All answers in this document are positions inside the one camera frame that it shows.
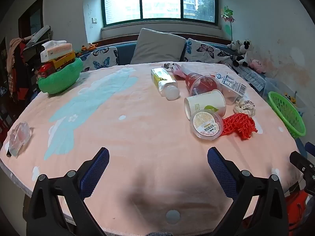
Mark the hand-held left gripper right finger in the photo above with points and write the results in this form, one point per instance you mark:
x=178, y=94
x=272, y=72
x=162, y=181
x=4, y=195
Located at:
x=221, y=172

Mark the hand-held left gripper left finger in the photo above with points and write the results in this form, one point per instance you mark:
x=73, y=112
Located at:
x=97, y=169

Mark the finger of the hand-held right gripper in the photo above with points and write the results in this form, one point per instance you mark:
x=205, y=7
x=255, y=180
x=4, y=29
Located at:
x=310, y=148
x=304, y=163

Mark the green plastic basket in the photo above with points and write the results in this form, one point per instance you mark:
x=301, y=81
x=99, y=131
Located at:
x=299, y=130

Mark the red mesh net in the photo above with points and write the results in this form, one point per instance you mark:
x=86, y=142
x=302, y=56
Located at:
x=236, y=125

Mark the round lidded plastic bowl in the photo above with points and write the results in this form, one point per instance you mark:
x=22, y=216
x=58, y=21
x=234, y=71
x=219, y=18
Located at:
x=205, y=125

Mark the white paper cup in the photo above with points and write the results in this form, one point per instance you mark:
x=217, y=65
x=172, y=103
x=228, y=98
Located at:
x=206, y=102

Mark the clear plastic container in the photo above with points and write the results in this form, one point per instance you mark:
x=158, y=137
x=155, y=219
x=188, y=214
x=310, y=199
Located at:
x=231, y=98

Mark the white milk carton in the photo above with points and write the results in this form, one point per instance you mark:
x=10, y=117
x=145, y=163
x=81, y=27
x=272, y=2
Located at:
x=231, y=82

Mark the red printed plastic cup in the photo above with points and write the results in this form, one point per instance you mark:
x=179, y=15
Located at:
x=196, y=80

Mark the pink plastic wrapper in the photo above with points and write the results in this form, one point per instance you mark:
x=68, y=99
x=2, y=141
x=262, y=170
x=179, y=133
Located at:
x=181, y=71

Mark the plastic bottle with yellow label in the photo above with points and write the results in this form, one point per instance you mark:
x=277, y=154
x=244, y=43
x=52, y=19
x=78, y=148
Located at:
x=162, y=78

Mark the silver wrapper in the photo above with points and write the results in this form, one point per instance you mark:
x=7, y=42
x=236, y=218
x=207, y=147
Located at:
x=168, y=66

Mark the person's left forearm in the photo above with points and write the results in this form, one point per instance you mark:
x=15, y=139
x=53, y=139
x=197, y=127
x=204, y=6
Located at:
x=157, y=234

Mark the red cloth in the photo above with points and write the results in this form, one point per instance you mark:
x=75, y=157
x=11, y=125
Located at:
x=295, y=209

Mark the yellow toy robot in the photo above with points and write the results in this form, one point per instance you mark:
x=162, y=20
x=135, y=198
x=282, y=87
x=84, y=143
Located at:
x=291, y=97

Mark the pink printed blanket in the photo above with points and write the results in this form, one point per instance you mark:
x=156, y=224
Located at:
x=147, y=132

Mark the clear plastic storage box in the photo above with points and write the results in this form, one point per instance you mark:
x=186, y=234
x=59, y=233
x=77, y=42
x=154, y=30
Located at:
x=270, y=86

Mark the clear plastic wrapper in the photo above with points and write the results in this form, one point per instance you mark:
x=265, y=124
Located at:
x=19, y=135

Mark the patterned long box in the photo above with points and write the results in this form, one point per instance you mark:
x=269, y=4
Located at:
x=251, y=77

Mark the green plush basket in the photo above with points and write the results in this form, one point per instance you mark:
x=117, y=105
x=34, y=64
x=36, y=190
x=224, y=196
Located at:
x=61, y=82

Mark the pink plush toy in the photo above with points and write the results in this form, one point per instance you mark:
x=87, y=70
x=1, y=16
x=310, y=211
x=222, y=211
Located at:
x=257, y=65

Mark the butterfly print pillow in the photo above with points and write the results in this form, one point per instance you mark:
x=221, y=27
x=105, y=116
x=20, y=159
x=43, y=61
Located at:
x=204, y=51
x=101, y=59

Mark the red and yellow toy truck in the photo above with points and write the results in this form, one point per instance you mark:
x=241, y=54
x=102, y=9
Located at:
x=61, y=60

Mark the cow plush toy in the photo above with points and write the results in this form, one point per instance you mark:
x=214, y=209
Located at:
x=244, y=48

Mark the blue sofa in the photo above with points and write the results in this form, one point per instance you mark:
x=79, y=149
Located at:
x=125, y=51

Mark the orange plush toy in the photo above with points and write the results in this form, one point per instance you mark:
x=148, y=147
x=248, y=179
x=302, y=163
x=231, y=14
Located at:
x=88, y=46

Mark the pink tissue box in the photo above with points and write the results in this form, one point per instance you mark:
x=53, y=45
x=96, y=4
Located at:
x=59, y=51

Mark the grey plush toy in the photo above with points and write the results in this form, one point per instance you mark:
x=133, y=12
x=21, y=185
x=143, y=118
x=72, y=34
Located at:
x=233, y=44

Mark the hanging clothes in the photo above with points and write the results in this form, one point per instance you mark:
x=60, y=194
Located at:
x=14, y=66

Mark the grey pillow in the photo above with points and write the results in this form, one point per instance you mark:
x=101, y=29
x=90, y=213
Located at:
x=157, y=46

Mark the grey flat board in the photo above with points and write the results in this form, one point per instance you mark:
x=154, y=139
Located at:
x=38, y=35

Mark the colourful pinwheel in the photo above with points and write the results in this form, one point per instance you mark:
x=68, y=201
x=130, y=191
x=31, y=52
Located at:
x=227, y=14

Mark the green framed window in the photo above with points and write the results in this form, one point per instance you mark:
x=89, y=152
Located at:
x=160, y=2

